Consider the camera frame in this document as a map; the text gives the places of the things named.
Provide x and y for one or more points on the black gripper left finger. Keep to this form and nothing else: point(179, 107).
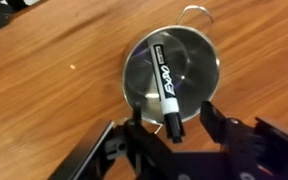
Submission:
point(137, 115)

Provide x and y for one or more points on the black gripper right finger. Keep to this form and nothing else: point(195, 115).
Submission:
point(214, 121)

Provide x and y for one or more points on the black white Expo marker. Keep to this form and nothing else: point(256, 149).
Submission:
point(164, 83)

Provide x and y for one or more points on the small silver pot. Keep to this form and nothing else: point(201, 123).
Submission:
point(194, 66)

